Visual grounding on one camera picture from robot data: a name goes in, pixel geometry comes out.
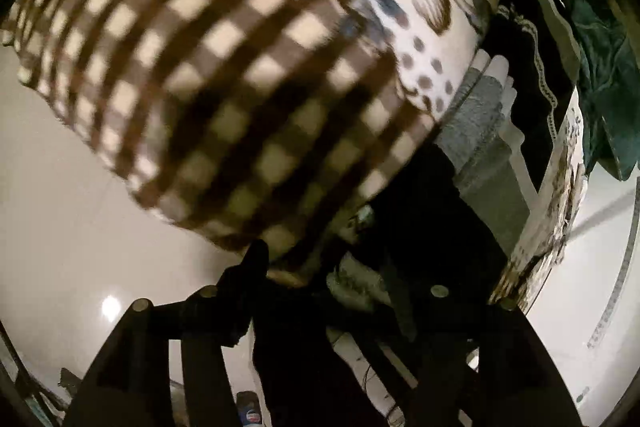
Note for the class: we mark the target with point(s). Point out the grey knitted cloth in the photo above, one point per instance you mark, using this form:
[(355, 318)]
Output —
[(482, 132)]

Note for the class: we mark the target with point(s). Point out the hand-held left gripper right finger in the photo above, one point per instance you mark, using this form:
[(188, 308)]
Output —
[(500, 357)]

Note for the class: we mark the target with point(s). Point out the black garment with white trim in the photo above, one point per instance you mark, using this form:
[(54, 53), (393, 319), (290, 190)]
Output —
[(535, 72)]

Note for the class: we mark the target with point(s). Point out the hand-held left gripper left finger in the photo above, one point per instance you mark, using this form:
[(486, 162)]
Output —
[(248, 268)]

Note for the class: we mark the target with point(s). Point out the white green patterned cloth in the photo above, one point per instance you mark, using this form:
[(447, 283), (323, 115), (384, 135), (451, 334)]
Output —
[(356, 279)]

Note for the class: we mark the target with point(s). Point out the brown checked blanket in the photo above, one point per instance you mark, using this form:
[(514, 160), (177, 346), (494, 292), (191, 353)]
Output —
[(220, 72)]

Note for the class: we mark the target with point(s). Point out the dark green blanket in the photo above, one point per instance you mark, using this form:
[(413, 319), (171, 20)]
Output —
[(607, 82)]

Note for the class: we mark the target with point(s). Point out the black cloth garment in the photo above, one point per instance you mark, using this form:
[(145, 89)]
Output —
[(430, 217)]

